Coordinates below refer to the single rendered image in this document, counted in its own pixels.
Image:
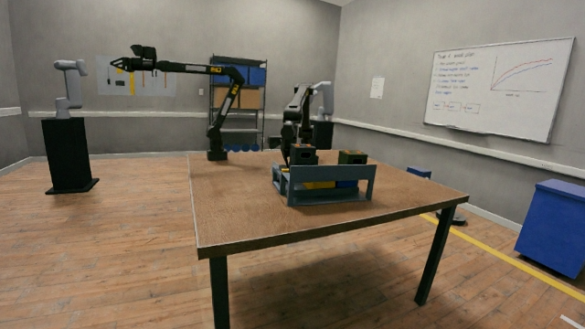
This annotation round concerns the yellow open bin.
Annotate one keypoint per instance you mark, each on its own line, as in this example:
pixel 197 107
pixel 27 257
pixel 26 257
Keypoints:
pixel 318 185

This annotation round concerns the olive green case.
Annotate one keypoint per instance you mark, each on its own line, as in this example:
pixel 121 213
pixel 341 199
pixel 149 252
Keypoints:
pixel 351 158

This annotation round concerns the blue open bin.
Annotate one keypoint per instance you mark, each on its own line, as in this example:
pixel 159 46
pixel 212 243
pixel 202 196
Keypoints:
pixel 345 183

